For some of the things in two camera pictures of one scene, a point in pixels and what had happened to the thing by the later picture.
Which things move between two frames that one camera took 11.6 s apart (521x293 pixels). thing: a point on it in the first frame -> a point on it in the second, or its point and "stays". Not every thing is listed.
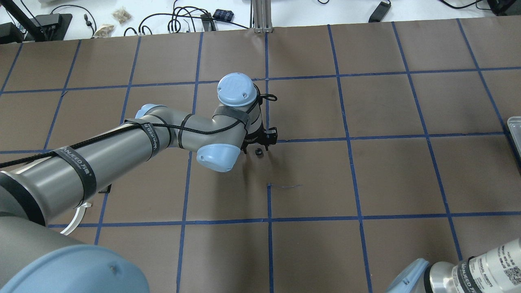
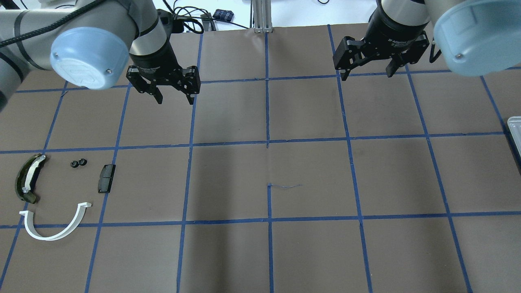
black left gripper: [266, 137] -> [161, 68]
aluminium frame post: [260, 16] stays
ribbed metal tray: [514, 125] stays
